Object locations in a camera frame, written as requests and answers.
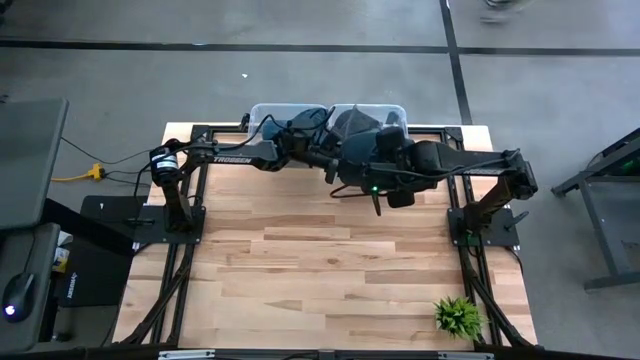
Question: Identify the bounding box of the clear plastic container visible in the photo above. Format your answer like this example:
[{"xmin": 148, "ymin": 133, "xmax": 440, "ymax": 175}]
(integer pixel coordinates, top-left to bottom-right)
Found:
[
  {"xmin": 329, "ymin": 103, "xmax": 409, "ymax": 141},
  {"xmin": 248, "ymin": 102, "xmax": 332, "ymax": 151}
]

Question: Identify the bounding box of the dark computer desk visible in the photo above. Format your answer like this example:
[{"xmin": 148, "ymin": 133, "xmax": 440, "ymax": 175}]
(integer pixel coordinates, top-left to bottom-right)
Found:
[{"xmin": 0, "ymin": 222, "xmax": 62, "ymax": 355}]

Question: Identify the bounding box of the black case with logo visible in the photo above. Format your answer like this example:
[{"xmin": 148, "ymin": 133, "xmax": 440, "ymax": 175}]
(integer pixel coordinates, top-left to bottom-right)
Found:
[{"xmin": 58, "ymin": 237, "xmax": 135, "ymax": 309}]

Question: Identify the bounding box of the small yellow box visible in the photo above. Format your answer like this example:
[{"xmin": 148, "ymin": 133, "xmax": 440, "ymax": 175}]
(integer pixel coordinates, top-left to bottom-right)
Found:
[{"xmin": 51, "ymin": 245, "xmax": 71, "ymax": 275}]

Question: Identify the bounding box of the grey metal stand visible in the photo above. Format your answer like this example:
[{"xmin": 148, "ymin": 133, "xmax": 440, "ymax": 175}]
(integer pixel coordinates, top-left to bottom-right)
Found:
[{"xmin": 550, "ymin": 127, "xmax": 640, "ymax": 292}]

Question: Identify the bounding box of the black computer mouse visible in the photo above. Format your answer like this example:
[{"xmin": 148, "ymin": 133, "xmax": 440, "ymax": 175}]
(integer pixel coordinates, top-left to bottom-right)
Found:
[{"xmin": 0, "ymin": 271, "xmax": 37, "ymax": 324}]

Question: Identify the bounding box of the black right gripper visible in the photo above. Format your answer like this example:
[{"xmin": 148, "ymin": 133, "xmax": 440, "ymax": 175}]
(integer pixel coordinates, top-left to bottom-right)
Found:
[{"xmin": 342, "ymin": 126, "xmax": 435, "ymax": 217}]

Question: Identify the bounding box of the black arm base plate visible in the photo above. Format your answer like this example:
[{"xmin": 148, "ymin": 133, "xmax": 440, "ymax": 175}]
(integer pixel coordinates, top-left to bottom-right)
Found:
[
  {"xmin": 446, "ymin": 206, "xmax": 522, "ymax": 248},
  {"xmin": 79, "ymin": 193, "xmax": 207, "ymax": 246}
]

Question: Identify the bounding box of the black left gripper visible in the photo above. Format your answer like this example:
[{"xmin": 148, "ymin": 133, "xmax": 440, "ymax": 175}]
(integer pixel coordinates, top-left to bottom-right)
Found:
[{"xmin": 304, "ymin": 124, "xmax": 350, "ymax": 186}]

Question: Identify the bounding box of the black aluminium frame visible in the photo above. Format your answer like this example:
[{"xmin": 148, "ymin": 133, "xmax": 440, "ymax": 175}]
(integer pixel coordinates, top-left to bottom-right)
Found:
[{"xmin": 115, "ymin": 122, "xmax": 540, "ymax": 360}]

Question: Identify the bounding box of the black box with green lights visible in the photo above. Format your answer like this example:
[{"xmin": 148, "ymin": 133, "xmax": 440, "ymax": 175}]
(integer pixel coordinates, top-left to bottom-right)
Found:
[{"xmin": 615, "ymin": 155, "xmax": 640, "ymax": 177}]

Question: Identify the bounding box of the small artificial green plant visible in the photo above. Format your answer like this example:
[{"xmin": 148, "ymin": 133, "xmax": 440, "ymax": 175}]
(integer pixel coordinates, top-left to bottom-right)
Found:
[{"xmin": 432, "ymin": 295, "xmax": 486, "ymax": 342}]

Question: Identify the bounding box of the dark grey draped garment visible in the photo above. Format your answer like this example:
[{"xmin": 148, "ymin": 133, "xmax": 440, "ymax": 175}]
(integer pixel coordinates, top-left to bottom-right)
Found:
[{"xmin": 342, "ymin": 130, "xmax": 382, "ymax": 164}]

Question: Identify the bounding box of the silver aluminium bracket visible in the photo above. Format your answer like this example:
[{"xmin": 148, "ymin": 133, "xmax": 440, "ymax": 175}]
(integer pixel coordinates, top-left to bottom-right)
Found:
[
  {"xmin": 437, "ymin": 351, "xmax": 495, "ymax": 360},
  {"xmin": 158, "ymin": 349, "xmax": 217, "ymax": 360}
]

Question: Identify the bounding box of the dark computer monitor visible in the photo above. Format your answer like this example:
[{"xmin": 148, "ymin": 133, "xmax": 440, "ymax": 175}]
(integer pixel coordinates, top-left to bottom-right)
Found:
[{"xmin": 0, "ymin": 97, "xmax": 70, "ymax": 232}]

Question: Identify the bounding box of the black floor cable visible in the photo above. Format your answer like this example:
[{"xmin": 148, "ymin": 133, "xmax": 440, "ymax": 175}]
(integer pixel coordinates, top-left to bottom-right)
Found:
[{"xmin": 60, "ymin": 135, "xmax": 152, "ymax": 167}]

